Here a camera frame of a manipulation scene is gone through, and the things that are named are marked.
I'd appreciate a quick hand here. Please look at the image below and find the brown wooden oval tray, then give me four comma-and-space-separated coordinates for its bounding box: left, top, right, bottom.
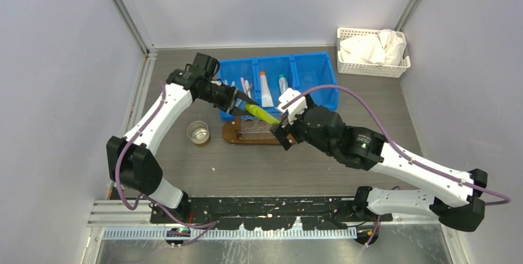
221, 117, 279, 145

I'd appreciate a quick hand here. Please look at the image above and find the clear textured toothbrush holder rack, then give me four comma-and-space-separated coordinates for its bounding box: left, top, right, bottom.
234, 116, 275, 140

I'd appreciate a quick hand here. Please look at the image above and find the yellow-green toothpaste tube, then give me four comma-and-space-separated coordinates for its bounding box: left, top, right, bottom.
245, 103, 280, 125

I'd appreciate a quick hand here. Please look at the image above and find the light blue toothbrush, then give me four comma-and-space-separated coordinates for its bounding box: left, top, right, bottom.
223, 80, 236, 87

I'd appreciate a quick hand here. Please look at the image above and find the white toothpaste tube green cap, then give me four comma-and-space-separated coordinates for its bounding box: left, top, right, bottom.
278, 74, 289, 94

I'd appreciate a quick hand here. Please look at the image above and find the aluminium frame rail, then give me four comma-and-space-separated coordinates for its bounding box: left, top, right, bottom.
111, 0, 154, 58

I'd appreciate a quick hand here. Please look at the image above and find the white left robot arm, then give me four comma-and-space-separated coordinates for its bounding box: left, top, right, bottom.
106, 52, 254, 223

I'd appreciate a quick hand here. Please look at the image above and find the white toothbrush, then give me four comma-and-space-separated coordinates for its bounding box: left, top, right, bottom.
244, 79, 252, 98

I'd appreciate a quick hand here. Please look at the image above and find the white crumpled cloth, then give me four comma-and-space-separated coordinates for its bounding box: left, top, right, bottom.
340, 29, 406, 66

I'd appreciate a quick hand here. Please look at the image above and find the white plastic basket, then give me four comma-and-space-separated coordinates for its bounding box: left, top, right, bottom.
336, 27, 411, 78

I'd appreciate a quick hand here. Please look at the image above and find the silver metal cup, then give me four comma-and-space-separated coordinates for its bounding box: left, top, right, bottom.
187, 121, 211, 146

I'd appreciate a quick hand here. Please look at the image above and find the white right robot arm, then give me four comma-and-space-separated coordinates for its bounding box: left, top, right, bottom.
271, 88, 488, 232

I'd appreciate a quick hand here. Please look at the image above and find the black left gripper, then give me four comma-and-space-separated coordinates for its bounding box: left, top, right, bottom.
198, 82, 257, 115

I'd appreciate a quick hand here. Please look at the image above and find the pink toothbrush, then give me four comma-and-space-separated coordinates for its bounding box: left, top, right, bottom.
240, 77, 248, 93

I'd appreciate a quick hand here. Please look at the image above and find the white toothpaste tube orange cap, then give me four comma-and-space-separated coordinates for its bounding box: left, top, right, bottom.
259, 72, 274, 107

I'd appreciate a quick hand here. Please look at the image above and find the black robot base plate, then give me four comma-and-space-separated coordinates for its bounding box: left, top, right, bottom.
149, 196, 392, 231

